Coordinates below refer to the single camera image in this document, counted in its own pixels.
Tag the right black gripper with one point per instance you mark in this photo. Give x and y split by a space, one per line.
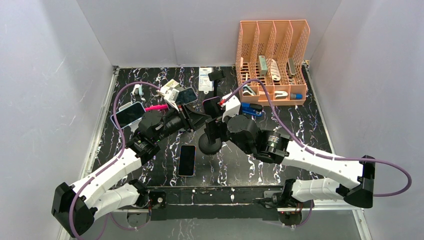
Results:
213 126

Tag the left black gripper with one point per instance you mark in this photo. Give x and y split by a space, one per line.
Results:
193 120

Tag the black phone stand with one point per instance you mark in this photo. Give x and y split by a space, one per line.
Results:
216 77
208 148

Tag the purple smartphone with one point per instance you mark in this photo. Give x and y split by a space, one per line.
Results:
187 159

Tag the black smartphone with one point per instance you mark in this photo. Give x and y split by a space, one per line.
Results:
212 108

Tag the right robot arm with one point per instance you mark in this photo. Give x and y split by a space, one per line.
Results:
349 180

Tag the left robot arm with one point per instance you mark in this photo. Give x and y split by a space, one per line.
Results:
78 205

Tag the smartphone on back stand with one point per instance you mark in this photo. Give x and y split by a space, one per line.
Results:
186 96

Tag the white phone stand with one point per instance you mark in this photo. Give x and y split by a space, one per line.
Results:
128 104

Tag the pink marker pen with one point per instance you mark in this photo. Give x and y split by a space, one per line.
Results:
157 107

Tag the white blister pack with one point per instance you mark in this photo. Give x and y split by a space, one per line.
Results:
205 85

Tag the white cardboard box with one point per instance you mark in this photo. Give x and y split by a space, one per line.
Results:
171 84

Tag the blue stapler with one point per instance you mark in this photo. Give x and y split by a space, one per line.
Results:
252 109

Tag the white teal clip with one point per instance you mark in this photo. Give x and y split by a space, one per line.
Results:
137 93

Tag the light blue smartphone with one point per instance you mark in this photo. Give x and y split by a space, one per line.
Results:
128 115

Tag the grey item in organizer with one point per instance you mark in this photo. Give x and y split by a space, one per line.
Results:
262 65

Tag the white item in organizer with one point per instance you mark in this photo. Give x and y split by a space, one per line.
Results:
274 71

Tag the blue capped tube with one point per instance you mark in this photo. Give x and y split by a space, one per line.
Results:
296 96

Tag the dark item in organizer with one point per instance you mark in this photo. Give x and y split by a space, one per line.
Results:
290 67

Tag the orange file organizer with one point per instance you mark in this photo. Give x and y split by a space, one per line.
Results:
278 40

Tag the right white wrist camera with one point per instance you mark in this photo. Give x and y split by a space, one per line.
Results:
231 107

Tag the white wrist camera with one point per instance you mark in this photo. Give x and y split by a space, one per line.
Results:
170 95
231 107

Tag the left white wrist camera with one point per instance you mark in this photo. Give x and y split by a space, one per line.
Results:
170 95

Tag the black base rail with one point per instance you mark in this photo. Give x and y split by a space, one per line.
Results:
225 202

